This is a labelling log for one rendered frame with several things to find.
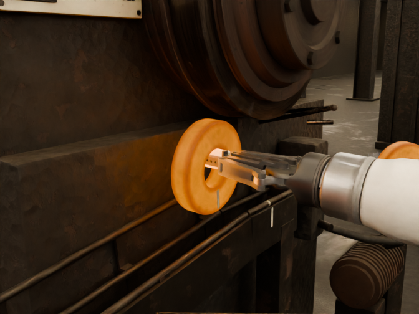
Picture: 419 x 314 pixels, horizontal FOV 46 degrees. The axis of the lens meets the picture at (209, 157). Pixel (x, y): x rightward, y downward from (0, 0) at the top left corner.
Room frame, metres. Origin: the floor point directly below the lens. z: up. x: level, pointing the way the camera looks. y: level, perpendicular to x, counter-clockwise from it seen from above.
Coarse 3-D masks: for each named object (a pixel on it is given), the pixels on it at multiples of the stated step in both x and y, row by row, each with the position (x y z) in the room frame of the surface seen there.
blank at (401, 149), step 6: (396, 144) 1.19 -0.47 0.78; (402, 144) 1.18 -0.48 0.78; (408, 144) 1.18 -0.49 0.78; (414, 144) 1.19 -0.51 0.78; (384, 150) 1.19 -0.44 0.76; (390, 150) 1.18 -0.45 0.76; (396, 150) 1.17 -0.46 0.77; (402, 150) 1.18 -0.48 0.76; (408, 150) 1.18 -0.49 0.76; (414, 150) 1.19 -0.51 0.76; (378, 156) 1.19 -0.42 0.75; (384, 156) 1.17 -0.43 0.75; (390, 156) 1.17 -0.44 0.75; (396, 156) 1.17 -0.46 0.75; (402, 156) 1.18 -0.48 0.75; (408, 156) 1.18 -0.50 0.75; (414, 156) 1.19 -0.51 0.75
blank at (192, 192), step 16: (192, 128) 0.74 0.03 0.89; (208, 128) 0.73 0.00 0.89; (224, 128) 0.77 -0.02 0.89; (192, 144) 0.71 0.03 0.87; (208, 144) 0.73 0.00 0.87; (224, 144) 0.77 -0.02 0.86; (240, 144) 0.81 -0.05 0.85; (176, 160) 0.71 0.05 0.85; (192, 160) 0.70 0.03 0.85; (176, 176) 0.70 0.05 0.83; (192, 176) 0.70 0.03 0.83; (208, 176) 0.79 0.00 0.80; (176, 192) 0.71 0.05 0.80; (192, 192) 0.71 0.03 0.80; (208, 192) 0.74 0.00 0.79; (224, 192) 0.78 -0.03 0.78; (192, 208) 0.72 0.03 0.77; (208, 208) 0.74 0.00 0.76
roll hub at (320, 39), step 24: (264, 0) 0.78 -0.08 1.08; (312, 0) 0.84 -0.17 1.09; (336, 0) 0.96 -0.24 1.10; (264, 24) 0.80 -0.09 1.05; (288, 24) 0.79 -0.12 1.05; (312, 24) 0.88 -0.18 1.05; (336, 24) 0.95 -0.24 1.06; (288, 48) 0.80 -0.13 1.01; (312, 48) 0.86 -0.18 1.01; (336, 48) 0.95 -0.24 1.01
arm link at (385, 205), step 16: (384, 160) 0.60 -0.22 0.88; (400, 160) 0.59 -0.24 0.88; (416, 160) 0.58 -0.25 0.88; (368, 176) 0.58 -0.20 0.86; (384, 176) 0.57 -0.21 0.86; (400, 176) 0.56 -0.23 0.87; (416, 176) 0.55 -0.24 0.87; (368, 192) 0.57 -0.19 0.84; (384, 192) 0.56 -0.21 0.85; (400, 192) 0.55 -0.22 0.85; (416, 192) 0.54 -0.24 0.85; (368, 208) 0.57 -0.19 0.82; (384, 208) 0.55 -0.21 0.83; (400, 208) 0.54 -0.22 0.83; (416, 208) 0.53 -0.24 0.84; (368, 224) 0.58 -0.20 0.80; (384, 224) 0.56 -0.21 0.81; (400, 224) 0.54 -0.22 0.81; (416, 224) 0.53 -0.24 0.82; (400, 240) 0.56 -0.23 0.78; (416, 240) 0.54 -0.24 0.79
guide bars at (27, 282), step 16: (256, 192) 1.03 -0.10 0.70; (160, 208) 0.79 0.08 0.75; (224, 208) 0.91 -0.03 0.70; (128, 224) 0.73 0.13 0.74; (208, 224) 0.88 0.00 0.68; (224, 224) 0.92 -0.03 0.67; (176, 240) 0.79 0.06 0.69; (80, 256) 0.65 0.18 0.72; (48, 272) 0.61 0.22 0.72; (128, 272) 0.70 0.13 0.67; (16, 288) 0.57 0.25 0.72; (128, 288) 0.71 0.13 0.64; (0, 304) 0.55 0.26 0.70; (80, 304) 0.62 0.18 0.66
